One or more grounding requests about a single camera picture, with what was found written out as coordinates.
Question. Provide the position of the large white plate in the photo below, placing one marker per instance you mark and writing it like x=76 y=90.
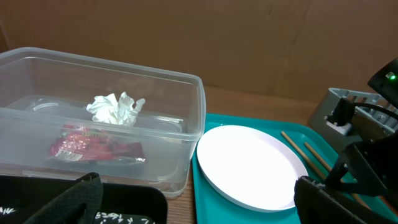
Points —
x=250 y=168

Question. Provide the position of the wooden chopstick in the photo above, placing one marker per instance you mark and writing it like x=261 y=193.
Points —
x=320 y=160
x=305 y=157

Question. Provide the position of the grey dishwasher rack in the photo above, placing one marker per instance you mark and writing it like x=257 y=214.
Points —
x=339 y=138

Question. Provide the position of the red snack wrapper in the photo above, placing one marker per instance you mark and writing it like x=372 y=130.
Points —
x=82 y=144

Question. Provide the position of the white tissue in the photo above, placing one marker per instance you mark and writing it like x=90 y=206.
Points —
x=107 y=109

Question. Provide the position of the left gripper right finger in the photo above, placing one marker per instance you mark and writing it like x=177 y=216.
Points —
x=318 y=204

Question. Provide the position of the clear plastic bin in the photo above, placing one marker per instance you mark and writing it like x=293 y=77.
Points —
x=43 y=90

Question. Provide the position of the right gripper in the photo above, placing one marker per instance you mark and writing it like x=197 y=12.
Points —
x=369 y=166

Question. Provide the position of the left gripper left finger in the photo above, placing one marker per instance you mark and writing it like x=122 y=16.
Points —
x=76 y=204

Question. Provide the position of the pile of rice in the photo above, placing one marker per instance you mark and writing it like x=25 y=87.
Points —
x=100 y=218

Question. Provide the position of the black tray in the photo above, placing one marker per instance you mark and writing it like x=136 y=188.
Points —
x=22 y=192

